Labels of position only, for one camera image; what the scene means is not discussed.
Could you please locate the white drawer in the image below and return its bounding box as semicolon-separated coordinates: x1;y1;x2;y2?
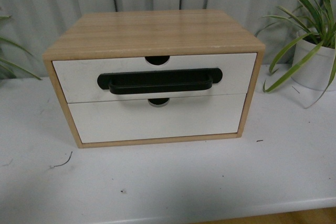
69;94;245;143
52;53;257;103

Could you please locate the wooden drawer cabinet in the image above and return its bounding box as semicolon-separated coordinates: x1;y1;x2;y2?
43;9;265;148

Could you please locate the white plant pot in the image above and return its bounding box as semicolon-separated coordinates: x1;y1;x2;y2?
291;39;335;91

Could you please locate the green plant leaves left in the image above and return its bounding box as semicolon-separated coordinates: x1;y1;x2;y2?
1;15;44;80

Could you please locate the green spider plant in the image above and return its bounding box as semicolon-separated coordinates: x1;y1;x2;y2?
262;0;335;93

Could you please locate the black drawer handle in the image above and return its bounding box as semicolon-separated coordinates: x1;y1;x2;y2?
97;68;223;95

